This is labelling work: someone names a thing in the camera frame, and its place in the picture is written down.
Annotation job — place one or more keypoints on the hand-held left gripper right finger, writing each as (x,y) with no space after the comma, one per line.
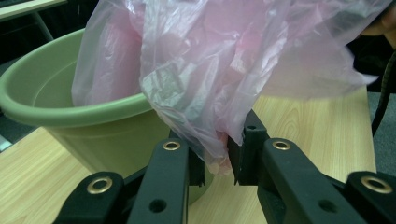
(280,180)

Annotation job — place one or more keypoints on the green plastic bin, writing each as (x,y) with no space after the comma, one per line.
(93,133)

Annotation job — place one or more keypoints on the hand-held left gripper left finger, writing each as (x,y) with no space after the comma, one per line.
(168,180)

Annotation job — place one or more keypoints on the pink plastic bag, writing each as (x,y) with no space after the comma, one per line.
(218,62)

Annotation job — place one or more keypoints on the white metal stand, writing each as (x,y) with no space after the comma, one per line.
(25,7)

